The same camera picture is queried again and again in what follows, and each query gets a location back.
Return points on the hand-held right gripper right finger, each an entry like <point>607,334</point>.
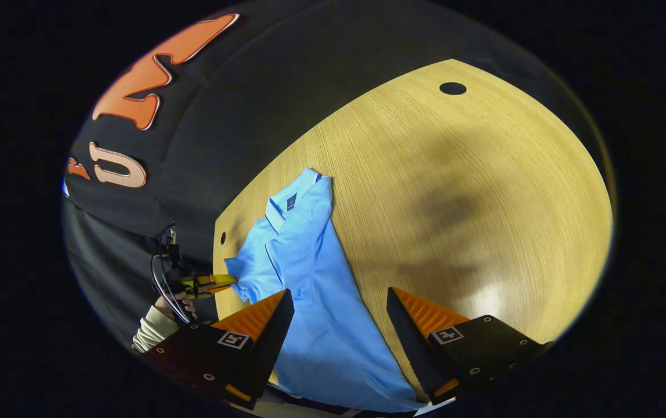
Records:
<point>408,342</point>

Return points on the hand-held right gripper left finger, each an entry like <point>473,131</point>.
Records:
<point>272,342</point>

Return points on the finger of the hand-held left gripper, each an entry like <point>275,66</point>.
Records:
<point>214,284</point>

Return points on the light blue T-shirt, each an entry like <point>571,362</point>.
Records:
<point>310,278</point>

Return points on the black backdrop cloth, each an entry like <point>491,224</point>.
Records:
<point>240,116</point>

